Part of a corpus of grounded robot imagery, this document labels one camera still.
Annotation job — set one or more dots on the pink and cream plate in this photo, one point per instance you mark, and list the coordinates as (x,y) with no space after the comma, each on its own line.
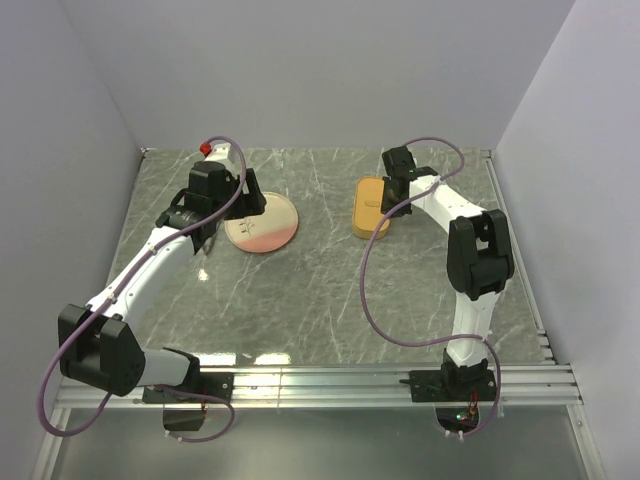
(267,232)

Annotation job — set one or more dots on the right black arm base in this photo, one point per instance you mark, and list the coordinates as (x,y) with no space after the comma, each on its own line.
(466,399)

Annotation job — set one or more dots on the orange lunch box lid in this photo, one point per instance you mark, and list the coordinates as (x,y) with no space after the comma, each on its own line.
(367,203)

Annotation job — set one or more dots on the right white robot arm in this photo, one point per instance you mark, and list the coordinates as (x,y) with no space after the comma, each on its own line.
(479,260)

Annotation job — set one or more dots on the aluminium mounting rail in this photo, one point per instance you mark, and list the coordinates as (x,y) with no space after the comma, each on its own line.
(382,386)

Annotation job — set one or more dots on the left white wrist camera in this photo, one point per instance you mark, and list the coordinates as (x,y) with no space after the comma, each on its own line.
(222,153)

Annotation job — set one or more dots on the orange lunch box base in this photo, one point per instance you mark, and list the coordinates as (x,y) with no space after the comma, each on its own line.
(367,231)

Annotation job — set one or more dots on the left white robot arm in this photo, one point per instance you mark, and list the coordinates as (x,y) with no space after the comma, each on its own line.
(99,342)

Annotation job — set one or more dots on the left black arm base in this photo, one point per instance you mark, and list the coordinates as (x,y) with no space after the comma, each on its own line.
(185,409)

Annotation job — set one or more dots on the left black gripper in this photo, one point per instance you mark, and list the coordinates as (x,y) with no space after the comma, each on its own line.
(252,203)

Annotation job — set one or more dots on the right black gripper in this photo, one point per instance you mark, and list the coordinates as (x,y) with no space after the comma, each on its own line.
(386,205)

